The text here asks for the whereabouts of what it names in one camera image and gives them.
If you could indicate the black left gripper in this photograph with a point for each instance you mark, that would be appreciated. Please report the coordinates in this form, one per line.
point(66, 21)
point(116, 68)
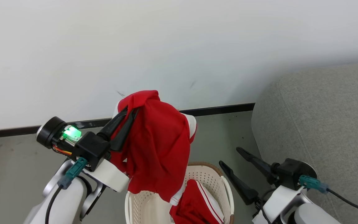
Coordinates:
point(90, 147)

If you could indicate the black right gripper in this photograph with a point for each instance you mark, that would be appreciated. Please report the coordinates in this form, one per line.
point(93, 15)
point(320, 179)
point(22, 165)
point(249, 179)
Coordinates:
point(291, 174)

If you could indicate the red white t-shirt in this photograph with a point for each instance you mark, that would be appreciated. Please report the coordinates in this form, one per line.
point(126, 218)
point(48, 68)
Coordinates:
point(160, 146)

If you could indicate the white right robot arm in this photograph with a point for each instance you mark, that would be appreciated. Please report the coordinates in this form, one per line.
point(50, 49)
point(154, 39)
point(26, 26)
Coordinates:
point(284, 200)

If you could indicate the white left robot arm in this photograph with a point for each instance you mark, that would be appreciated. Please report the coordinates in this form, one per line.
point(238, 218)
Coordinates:
point(68, 202)

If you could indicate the cream perforated laundry basket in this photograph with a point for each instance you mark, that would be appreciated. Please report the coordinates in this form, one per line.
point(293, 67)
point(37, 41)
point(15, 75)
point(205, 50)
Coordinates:
point(208, 179)

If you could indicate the grey fabric sofa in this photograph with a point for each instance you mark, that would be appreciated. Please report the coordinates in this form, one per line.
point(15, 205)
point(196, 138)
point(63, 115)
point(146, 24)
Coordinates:
point(328, 130)

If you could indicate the black wall baseboard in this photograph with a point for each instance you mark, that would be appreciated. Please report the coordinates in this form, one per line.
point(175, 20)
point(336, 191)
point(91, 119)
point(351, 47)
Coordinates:
point(216, 109)

